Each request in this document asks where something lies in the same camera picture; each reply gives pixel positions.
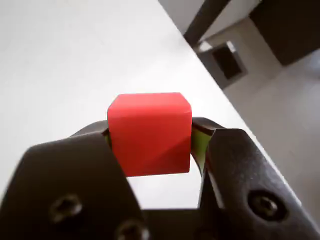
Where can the floor outlet box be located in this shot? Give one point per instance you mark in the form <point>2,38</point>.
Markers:
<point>225,62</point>

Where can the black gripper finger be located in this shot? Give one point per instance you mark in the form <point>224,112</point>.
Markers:
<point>237,187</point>
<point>62,187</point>

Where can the dark table leg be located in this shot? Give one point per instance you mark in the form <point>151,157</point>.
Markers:
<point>207,17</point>

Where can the red lego block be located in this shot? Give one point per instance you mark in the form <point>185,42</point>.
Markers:
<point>150,135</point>

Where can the dark cabinet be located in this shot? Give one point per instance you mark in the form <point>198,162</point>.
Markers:
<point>287,25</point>

